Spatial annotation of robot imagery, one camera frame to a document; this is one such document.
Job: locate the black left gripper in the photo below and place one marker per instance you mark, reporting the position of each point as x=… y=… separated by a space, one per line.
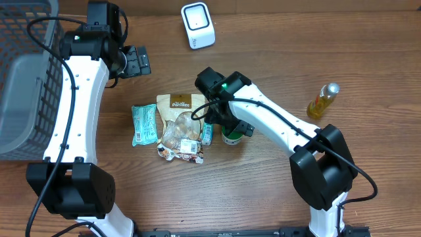
x=137 y=67

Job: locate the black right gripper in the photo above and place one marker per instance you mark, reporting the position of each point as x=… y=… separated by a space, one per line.
x=238 y=126

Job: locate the small green sachet pack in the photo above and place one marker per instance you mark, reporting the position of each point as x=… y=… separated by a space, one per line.
x=207 y=134

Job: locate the green lid round jar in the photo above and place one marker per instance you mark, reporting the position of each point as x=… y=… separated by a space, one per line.
x=231 y=139

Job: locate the brown Pantree snack pouch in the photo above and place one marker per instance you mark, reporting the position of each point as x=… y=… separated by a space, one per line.
x=182 y=130

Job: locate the green wet wipes pack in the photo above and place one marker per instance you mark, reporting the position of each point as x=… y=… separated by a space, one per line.
x=145 y=128

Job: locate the yellow oil glass bottle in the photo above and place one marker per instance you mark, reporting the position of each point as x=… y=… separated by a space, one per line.
x=324 y=99

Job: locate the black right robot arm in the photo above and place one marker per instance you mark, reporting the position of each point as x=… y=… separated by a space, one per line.
x=321 y=164

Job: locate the white barcode scanner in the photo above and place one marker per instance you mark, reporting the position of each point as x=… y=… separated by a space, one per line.
x=198 y=24

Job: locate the grey plastic basket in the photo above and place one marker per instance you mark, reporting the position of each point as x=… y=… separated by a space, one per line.
x=31 y=78

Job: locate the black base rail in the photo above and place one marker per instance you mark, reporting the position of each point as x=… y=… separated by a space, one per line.
x=282 y=232

